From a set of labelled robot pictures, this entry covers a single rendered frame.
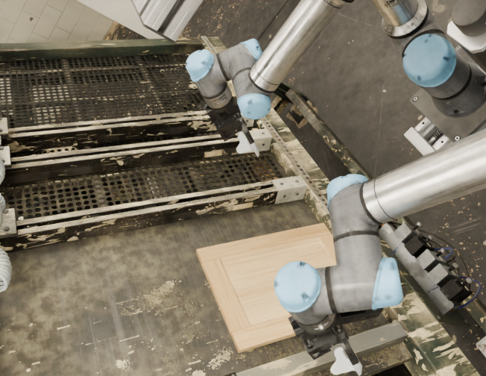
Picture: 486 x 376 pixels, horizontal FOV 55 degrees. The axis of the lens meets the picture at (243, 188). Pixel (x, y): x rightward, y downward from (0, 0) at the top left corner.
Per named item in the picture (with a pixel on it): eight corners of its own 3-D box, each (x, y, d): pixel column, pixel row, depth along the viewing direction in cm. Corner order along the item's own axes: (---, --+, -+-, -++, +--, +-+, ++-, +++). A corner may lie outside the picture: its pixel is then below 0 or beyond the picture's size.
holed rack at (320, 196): (365, 253, 158) (365, 252, 158) (358, 255, 157) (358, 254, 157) (206, 36, 267) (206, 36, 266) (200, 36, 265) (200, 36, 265)
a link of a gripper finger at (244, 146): (244, 164, 141) (229, 137, 138) (262, 154, 140) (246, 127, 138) (245, 166, 138) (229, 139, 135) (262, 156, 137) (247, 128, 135)
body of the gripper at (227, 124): (217, 128, 142) (200, 101, 133) (241, 113, 142) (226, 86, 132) (225, 144, 137) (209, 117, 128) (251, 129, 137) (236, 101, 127)
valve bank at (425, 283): (504, 300, 151) (475, 292, 135) (469, 327, 156) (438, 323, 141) (409, 197, 184) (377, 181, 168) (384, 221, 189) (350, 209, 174)
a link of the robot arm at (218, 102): (221, 74, 129) (231, 90, 124) (227, 86, 133) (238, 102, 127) (197, 88, 129) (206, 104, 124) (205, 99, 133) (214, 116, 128)
